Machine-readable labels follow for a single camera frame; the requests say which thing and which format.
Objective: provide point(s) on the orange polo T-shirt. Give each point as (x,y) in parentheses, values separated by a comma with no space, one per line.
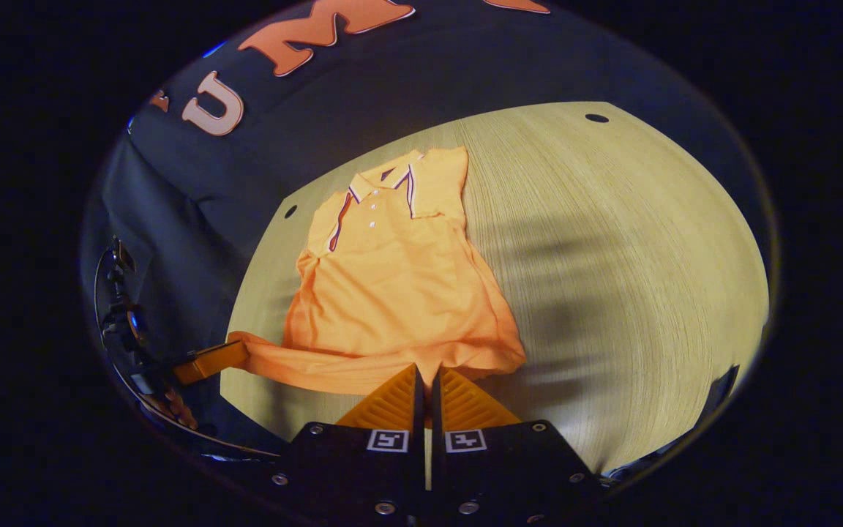
(392,293)

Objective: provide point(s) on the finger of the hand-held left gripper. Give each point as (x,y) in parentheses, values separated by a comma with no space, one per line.
(209,362)

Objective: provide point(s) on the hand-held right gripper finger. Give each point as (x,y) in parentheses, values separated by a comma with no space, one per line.
(418,410)
(437,410)

